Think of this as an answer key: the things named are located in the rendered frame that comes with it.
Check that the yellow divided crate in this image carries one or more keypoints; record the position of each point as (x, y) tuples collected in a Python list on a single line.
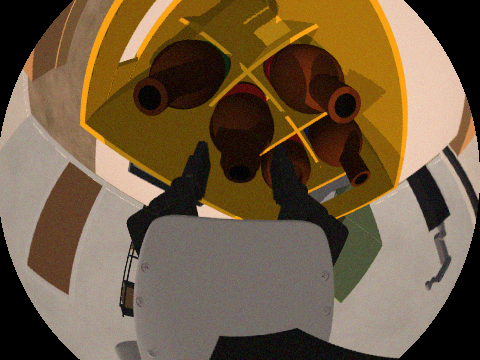
[(355, 32)]

